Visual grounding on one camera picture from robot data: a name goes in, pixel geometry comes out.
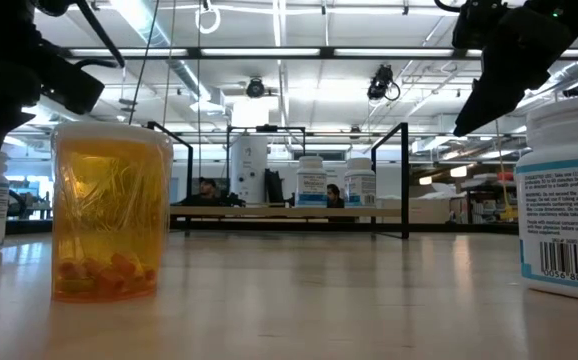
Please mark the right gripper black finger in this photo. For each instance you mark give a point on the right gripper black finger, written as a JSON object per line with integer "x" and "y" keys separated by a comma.
{"x": 519, "y": 60}

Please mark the orange pill bottle white cap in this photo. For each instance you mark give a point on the orange pill bottle white cap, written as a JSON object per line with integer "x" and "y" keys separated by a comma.
{"x": 109, "y": 210}

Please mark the cardboard box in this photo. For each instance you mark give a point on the cardboard box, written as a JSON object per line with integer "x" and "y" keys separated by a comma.
{"x": 429, "y": 210}

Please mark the person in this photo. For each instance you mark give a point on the person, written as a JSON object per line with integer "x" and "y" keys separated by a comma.
{"x": 335, "y": 196}
{"x": 208, "y": 192}

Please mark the white cylindrical tank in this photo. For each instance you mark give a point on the white cylindrical tank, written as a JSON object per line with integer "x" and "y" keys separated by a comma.
{"x": 249, "y": 170}

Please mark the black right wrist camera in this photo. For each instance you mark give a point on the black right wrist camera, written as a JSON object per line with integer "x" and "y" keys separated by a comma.
{"x": 479, "y": 25}

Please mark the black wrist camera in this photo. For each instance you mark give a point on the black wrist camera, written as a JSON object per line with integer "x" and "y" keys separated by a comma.
{"x": 71, "y": 82}
{"x": 479, "y": 25}

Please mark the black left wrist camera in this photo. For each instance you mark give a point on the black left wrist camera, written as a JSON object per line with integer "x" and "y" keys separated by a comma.
{"x": 71, "y": 82}

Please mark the black overhead frame bar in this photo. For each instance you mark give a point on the black overhead frame bar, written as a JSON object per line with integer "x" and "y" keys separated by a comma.
{"x": 194, "y": 52}

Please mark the black overhead camera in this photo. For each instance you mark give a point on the black overhead camera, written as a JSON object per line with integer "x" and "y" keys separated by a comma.
{"x": 255, "y": 87}

